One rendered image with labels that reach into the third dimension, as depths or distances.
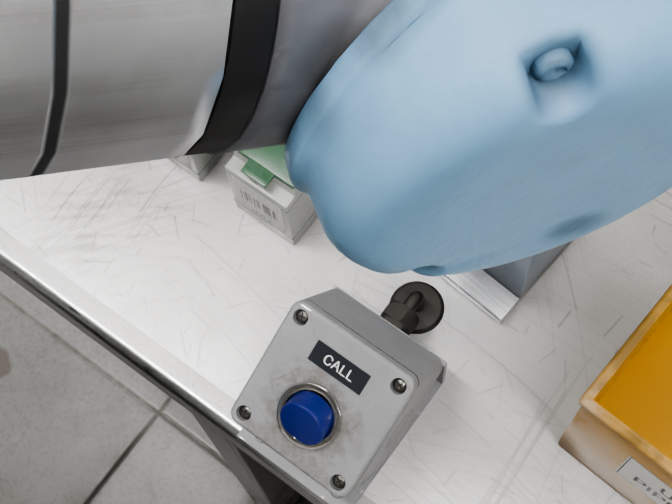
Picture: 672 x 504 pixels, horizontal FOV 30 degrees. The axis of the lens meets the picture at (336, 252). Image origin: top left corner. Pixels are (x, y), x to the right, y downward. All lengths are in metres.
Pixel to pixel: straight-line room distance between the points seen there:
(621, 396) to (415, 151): 0.50
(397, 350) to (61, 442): 1.03
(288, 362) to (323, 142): 0.42
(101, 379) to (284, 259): 0.94
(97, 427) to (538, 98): 1.44
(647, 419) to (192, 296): 0.25
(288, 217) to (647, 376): 0.20
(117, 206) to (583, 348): 0.26
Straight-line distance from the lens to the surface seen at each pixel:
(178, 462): 1.56
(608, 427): 0.57
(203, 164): 0.69
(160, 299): 0.68
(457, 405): 0.66
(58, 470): 1.59
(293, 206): 0.64
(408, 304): 0.64
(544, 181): 0.19
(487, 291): 0.66
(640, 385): 0.66
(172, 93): 0.17
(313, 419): 0.58
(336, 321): 0.58
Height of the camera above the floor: 1.51
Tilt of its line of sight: 70 degrees down
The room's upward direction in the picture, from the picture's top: 7 degrees counter-clockwise
